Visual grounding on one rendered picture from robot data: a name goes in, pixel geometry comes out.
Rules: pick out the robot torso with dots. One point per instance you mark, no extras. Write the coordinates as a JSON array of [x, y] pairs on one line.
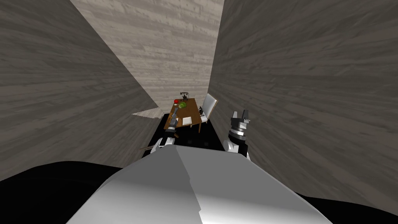
[[199, 186]]

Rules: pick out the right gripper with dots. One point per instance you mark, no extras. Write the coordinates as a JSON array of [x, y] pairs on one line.
[[239, 123]]

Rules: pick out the small black object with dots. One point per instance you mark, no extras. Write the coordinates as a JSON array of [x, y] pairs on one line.
[[201, 110]]

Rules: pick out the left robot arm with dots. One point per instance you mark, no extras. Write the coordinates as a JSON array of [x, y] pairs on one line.
[[46, 193]]

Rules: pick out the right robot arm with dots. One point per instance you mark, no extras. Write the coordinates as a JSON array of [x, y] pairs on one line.
[[238, 137]]

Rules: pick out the brown wooden table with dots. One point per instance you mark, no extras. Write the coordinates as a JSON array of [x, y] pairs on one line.
[[192, 112]]

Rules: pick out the white paper sheet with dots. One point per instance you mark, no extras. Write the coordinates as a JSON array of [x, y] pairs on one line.
[[187, 121]]

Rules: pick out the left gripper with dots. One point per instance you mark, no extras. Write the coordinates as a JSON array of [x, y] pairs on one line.
[[173, 122]]

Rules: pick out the green round fruit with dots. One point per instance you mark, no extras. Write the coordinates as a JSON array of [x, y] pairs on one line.
[[182, 105]]

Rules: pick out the white chair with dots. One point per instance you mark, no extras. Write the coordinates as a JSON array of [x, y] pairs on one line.
[[209, 104]]

